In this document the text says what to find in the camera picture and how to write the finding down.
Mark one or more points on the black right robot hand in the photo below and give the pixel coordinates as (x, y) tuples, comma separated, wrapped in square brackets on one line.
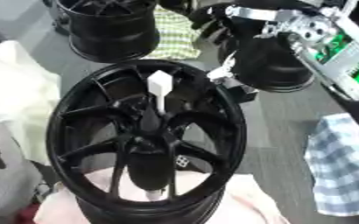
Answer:
[(254, 38)]

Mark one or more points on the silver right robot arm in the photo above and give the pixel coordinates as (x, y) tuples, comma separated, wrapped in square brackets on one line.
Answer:
[(341, 49)]

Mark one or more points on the black wheel rim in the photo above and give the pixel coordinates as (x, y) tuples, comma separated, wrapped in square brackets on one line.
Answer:
[(111, 32), (290, 77)]

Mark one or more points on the white pin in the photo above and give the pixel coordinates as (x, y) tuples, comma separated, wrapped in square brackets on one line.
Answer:
[(160, 83)]

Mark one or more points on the black spoked wheel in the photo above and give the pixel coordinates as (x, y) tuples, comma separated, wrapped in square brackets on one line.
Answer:
[(85, 116)]

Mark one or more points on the green white checked cloth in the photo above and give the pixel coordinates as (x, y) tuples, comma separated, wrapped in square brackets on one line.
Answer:
[(175, 38)]

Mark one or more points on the white square marker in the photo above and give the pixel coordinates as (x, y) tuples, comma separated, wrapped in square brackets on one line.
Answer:
[(182, 161)]

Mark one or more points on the blue white checked cloth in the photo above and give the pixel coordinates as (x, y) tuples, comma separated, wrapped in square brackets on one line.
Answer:
[(343, 169)]

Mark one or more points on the pink cloth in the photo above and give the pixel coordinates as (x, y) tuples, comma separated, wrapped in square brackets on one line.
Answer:
[(249, 201)]

